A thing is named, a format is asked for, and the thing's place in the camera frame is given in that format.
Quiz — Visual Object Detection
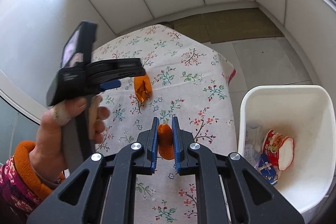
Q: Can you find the orange peel piece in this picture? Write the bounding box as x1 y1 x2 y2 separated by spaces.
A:
158 124 174 160
134 75 153 103

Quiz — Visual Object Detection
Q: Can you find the clear plastic water bottle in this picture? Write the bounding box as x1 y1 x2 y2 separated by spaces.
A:
244 123 264 167

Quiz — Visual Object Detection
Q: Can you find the dark blue small carton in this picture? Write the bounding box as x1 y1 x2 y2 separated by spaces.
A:
255 153 281 185

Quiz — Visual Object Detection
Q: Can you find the red instant noodle cup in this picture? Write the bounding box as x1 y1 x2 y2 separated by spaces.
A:
262 130 294 171

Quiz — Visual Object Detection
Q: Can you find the person's left forearm sleeve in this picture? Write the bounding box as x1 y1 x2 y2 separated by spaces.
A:
1 140 66 223

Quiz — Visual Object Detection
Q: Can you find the white trash bin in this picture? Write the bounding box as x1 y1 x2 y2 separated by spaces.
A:
238 85 335 214

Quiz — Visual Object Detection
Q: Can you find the person's left hand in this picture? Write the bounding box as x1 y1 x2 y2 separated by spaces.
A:
28 94 111 183

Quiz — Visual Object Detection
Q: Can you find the brown floor mat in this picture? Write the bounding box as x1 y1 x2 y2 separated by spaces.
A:
161 8 284 44

